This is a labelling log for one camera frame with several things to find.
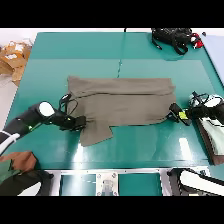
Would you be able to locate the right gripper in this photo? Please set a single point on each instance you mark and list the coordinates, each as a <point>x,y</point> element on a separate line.
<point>179,113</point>

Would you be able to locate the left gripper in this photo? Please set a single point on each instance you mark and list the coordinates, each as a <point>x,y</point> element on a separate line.
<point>72,123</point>

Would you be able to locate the grey-brown T-shirt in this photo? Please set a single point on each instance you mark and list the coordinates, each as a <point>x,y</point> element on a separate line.
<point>126,105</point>

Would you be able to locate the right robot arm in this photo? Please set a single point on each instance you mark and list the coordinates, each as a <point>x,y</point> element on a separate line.
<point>207,111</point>

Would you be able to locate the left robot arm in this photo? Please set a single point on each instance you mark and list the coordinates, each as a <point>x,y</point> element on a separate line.
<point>24,121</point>

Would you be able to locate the pale green garment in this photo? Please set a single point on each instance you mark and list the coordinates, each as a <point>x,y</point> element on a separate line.
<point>214,131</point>

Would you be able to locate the black bag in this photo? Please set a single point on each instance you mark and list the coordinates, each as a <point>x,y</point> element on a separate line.
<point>175,36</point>

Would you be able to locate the dark green garment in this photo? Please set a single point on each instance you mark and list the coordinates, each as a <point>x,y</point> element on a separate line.
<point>7,172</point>

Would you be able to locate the cardboard boxes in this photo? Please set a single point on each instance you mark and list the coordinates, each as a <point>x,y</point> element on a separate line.
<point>15,58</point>

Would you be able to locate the silver frame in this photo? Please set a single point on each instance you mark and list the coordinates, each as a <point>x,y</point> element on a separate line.
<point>106,181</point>

